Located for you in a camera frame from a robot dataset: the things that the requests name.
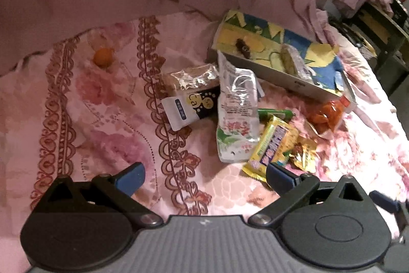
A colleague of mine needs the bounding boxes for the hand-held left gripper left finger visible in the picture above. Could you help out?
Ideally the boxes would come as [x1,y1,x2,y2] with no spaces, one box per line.
[32,162,163,226]

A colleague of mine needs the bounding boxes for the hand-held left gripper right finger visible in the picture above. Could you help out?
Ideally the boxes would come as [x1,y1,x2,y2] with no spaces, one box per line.
[249,162,377,226]

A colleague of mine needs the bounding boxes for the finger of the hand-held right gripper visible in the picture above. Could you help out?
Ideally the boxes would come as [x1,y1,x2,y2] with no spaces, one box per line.
[369,190,404,216]

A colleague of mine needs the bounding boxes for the yellow snack packet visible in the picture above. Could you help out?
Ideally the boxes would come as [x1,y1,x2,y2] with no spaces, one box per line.
[242,115,300,182]

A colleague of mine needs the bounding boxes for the gold candy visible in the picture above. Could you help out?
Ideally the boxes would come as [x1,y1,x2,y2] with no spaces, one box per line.
[289,136,318,170]

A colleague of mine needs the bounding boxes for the clear white snack packet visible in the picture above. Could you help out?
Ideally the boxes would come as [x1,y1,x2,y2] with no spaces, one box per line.
[217,50,261,143]

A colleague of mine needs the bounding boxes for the puffed rice cake packet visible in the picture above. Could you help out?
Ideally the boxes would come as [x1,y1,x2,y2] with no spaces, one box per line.
[161,63,222,130]

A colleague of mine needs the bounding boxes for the colourful cardboard box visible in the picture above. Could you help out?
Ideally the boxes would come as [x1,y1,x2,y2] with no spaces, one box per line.
[207,9,357,103]

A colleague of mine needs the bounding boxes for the white green snack packet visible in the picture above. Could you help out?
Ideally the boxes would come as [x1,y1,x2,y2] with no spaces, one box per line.
[216,126,258,164]

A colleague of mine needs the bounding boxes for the green snack stick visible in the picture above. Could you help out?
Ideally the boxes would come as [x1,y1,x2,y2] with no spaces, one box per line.
[257,108,294,123]

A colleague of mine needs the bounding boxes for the pink floral bedsheet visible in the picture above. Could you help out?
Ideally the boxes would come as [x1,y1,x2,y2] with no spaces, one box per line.
[0,12,409,273]

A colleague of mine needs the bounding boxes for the orange red snack packet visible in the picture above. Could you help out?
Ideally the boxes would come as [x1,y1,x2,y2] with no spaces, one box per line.
[306,97,351,137]

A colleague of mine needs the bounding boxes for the clear packet in box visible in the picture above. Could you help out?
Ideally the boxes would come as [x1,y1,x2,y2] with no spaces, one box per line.
[280,43,317,83]

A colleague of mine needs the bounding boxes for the orange round snack clear wrapper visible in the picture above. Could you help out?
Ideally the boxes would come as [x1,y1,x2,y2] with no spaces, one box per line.
[86,31,125,70]

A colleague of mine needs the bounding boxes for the small brown snack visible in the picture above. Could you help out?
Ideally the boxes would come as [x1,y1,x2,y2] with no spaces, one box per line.
[236,39,254,57]

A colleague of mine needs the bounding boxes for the dark wooden desk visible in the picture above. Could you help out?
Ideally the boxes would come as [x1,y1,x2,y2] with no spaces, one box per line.
[347,0,409,96]

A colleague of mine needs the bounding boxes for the black object on desk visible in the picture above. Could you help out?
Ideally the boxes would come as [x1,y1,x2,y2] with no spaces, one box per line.
[391,0,409,22]

